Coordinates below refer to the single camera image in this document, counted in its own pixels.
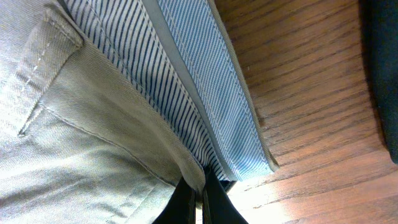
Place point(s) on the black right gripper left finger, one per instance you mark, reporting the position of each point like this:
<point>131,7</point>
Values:
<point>181,206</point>

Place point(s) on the black garment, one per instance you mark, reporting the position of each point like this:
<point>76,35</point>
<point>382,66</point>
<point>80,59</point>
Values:
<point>379,41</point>

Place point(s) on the khaki grey shorts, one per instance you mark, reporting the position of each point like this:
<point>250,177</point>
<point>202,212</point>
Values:
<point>106,105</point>

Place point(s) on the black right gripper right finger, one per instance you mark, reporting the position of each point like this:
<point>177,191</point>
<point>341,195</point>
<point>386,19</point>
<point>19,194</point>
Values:
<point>217,207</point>

